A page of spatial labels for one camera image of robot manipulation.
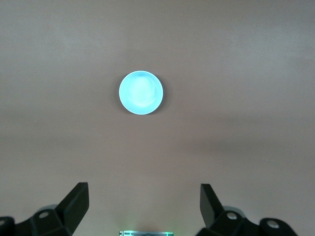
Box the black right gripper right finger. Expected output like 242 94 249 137
196 183 298 236

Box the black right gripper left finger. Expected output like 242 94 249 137
0 181 89 236

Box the light blue bowl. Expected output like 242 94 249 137
119 70 164 116

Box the brown table cover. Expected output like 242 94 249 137
0 0 315 236

